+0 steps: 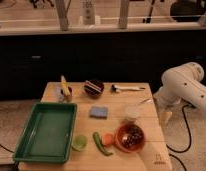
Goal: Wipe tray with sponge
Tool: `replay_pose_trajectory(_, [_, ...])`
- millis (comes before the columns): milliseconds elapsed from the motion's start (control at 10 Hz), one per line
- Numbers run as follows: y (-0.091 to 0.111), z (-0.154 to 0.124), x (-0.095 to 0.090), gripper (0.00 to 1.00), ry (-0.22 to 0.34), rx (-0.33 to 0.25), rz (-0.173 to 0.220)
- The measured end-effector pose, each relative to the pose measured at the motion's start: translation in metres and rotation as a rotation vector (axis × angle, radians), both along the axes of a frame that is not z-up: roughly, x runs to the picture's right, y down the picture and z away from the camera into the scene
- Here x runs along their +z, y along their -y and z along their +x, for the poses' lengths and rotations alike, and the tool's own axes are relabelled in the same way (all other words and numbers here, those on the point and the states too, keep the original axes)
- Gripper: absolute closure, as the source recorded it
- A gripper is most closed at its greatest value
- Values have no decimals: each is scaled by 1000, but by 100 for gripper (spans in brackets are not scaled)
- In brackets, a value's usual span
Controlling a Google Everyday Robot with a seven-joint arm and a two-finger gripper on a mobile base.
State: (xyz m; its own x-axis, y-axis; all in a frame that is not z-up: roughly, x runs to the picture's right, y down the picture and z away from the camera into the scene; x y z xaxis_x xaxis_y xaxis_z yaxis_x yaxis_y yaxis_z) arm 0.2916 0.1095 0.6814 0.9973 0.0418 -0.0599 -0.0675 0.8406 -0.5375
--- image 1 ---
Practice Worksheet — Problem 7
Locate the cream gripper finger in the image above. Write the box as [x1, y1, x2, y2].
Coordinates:
[161, 111, 172, 126]

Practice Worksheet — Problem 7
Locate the blue sponge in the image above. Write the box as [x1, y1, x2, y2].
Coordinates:
[90, 106, 108, 118]

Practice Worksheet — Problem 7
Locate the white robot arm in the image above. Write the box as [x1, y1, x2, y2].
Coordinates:
[153, 62, 206, 126]

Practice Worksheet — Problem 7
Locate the green plastic tray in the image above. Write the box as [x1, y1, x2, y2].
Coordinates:
[13, 102, 77, 163]

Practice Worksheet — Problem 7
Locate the white cup with spoon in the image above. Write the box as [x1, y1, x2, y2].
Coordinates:
[125, 99, 150, 122]

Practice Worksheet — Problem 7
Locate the orange bowl with beans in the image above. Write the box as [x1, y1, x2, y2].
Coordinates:
[115, 123, 145, 153]

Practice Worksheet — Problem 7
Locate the black and white brush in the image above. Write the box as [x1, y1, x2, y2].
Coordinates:
[111, 84, 145, 93]

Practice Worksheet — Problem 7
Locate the orange carrot piece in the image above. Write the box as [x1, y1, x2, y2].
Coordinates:
[102, 133, 114, 146]

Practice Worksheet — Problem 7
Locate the green chili pepper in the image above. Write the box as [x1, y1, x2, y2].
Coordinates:
[92, 132, 113, 156]

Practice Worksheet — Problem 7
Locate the small green cup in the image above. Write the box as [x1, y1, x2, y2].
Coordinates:
[72, 134, 87, 151]

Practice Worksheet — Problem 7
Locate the yellow banana in cup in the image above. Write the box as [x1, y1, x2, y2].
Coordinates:
[61, 76, 72, 102]

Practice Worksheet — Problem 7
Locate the white remote control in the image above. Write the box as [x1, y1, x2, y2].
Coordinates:
[82, 0, 95, 25]

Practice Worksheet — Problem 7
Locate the black power cable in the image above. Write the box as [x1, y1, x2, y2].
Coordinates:
[166, 104, 194, 171]

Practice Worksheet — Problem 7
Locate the wooden table frame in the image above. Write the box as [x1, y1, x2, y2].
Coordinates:
[55, 0, 130, 31]

